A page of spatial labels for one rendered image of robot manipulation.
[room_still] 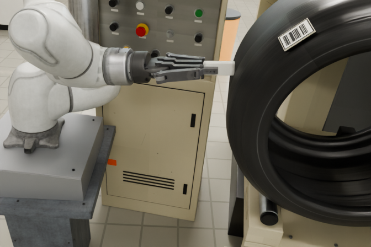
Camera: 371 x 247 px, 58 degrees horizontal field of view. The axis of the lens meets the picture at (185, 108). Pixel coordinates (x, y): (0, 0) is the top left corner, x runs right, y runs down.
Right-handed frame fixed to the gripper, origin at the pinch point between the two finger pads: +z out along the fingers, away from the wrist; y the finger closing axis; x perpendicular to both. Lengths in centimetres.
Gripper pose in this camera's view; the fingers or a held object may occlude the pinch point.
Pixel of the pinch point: (218, 68)
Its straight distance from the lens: 77.5
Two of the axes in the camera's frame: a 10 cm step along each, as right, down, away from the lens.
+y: 1.5, -5.2, 8.4
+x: 0.6, 8.6, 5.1
